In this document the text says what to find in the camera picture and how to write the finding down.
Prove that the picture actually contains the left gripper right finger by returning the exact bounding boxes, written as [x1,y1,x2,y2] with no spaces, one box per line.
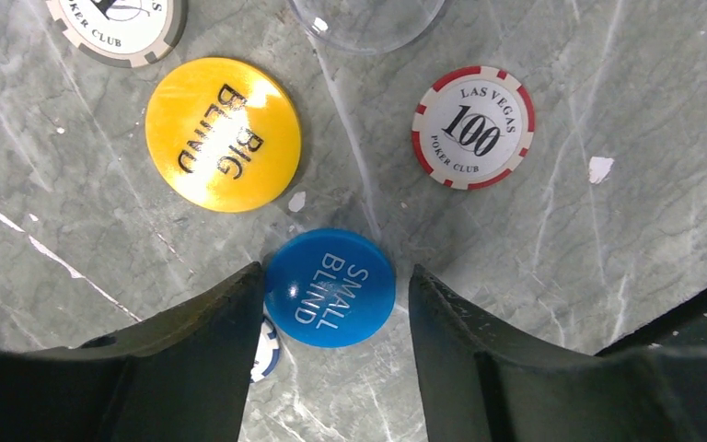
[409,266,707,441]

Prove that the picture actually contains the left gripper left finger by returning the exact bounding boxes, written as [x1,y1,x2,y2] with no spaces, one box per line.
[0,262,264,441]

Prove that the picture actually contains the blue small blind button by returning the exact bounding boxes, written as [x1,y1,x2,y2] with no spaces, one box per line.
[264,228,397,348]

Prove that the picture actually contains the yellow big blind button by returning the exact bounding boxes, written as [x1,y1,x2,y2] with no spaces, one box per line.
[145,57,302,213]

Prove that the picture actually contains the grey poker chip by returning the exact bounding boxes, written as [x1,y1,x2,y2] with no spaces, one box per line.
[45,0,188,68]

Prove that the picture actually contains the clear dealer button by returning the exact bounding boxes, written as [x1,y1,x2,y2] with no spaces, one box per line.
[288,0,446,55]

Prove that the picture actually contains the blue poker chip right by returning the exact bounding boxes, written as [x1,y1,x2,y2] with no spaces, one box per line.
[250,317,281,383]

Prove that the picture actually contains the red poker chip lower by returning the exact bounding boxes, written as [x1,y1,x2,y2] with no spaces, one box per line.
[411,65,536,191]

